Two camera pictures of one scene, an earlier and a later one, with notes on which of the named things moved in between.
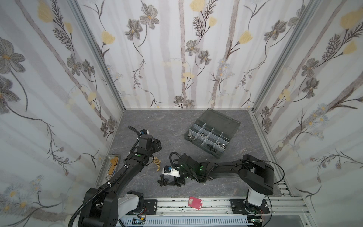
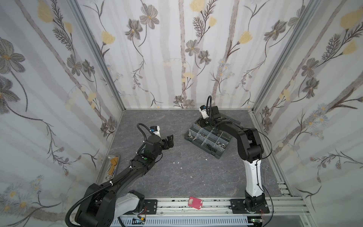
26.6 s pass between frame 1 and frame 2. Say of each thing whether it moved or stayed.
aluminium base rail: stayed
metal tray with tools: stayed
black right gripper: moved
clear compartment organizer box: stayed
